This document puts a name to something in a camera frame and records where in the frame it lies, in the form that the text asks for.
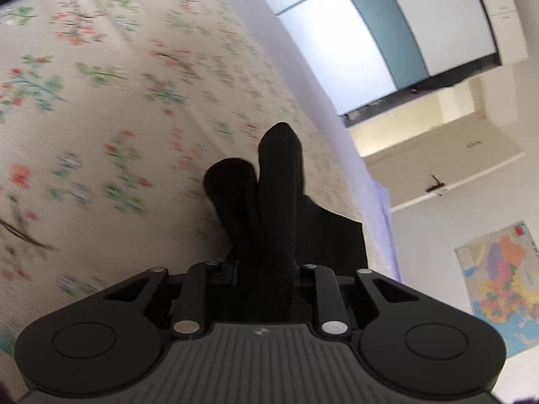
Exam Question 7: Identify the white door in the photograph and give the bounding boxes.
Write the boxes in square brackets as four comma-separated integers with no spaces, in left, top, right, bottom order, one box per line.
[366,143,527,213]

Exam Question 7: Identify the purple bed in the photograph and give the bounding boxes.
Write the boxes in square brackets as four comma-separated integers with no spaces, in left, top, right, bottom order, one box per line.
[168,0,403,282]

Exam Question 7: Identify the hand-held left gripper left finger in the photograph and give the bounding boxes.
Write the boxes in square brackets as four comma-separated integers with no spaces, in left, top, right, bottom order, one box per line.
[103,261,236,339]

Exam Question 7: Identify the black pants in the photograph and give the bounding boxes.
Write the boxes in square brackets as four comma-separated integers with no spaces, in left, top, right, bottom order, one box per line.
[203,122,365,325]

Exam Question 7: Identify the black door handle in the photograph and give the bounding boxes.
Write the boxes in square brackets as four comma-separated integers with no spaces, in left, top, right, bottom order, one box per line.
[425,174,448,197]

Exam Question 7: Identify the wardrobe with sliding doors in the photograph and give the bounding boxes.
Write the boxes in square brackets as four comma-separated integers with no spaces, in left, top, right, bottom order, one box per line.
[238,0,530,127]

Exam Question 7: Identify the cream door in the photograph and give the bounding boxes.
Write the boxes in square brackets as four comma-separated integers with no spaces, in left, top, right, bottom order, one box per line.
[349,80,523,169]

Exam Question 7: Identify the wall map poster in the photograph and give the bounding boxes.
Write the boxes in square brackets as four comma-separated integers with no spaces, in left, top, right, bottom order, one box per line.
[454,219,539,360]

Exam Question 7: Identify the floral blanket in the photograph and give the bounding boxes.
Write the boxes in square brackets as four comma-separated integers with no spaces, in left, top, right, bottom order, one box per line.
[0,0,382,392]

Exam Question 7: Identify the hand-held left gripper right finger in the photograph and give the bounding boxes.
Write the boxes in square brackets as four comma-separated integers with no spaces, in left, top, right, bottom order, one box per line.
[290,263,422,337]

